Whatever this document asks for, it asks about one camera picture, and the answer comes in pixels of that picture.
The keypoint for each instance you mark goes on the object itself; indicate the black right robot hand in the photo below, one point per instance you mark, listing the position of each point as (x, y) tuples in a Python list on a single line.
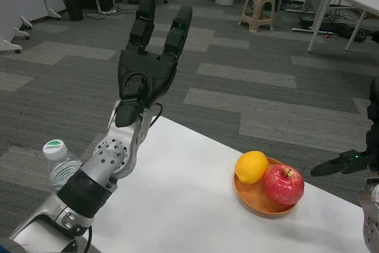
[(373, 134)]

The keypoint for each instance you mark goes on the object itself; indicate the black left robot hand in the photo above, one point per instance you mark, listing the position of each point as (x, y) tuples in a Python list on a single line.
[(142, 69)]

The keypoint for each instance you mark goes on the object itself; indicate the clear plastic water bottle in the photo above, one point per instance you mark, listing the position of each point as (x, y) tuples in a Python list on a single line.
[(54, 149)]

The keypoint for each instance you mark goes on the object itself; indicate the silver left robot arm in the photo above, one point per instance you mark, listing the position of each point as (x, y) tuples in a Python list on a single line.
[(112, 152)]

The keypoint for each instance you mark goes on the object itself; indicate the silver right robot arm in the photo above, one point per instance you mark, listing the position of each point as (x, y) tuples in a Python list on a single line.
[(371, 205)]

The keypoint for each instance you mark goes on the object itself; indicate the white power strip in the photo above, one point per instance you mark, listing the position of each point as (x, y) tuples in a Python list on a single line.
[(108, 11)]

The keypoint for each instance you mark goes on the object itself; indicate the black waste bin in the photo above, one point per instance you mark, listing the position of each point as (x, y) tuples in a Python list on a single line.
[(73, 10)]

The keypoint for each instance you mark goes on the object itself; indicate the red apple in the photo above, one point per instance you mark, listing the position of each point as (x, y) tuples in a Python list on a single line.
[(284, 186)]

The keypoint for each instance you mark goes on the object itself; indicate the yellow lemon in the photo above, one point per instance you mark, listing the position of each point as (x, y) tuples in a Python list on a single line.
[(251, 165)]

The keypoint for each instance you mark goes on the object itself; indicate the orange plate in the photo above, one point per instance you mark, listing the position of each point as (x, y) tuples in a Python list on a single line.
[(251, 199)]

